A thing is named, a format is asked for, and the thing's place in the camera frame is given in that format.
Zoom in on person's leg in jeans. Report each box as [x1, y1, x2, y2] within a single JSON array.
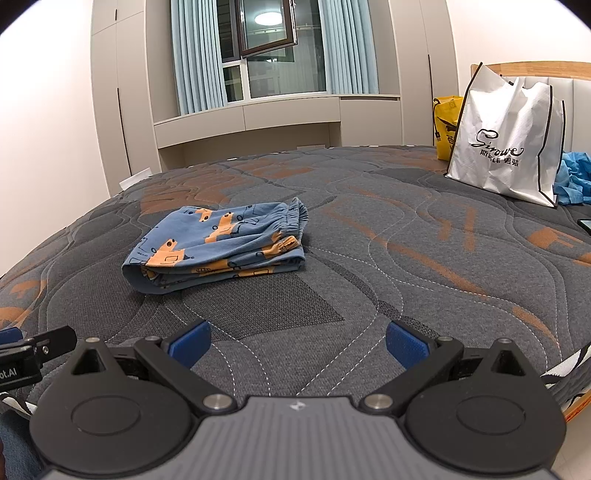
[[0, 406, 47, 480]]

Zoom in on white shopping bag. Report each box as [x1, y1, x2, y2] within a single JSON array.
[[444, 62, 566, 209]]

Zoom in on yellow shopping bag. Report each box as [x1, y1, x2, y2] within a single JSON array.
[[432, 95, 465, 161]]

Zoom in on window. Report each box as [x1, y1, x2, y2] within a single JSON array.
[[216, 0, 326, 103]]

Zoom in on light blue curtain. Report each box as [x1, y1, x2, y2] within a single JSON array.
[[170, 0, 228, 116], [318, 0, 380, 96]]

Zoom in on crumpled blue cloth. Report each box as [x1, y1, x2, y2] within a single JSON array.
[[553, 151, 591, 206]]

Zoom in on grey and orange quilted mattress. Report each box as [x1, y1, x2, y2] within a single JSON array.
[[0, 145, 591, 418]]

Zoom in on beige built-in window desk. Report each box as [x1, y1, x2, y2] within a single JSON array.
[[152, 93, 402, 171]]

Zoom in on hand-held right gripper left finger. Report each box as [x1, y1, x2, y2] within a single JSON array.
[[69, 319, 237, 415]]

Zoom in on blue pants with orange print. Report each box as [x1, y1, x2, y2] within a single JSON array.
[[122, 197, 309, 296]]

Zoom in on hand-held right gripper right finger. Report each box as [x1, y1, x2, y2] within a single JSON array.
[[360, 319, 527, 415]]

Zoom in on beige wardrobe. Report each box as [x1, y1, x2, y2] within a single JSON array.
[[390, 0, 461, 147], [90, 0, 163, 182]]

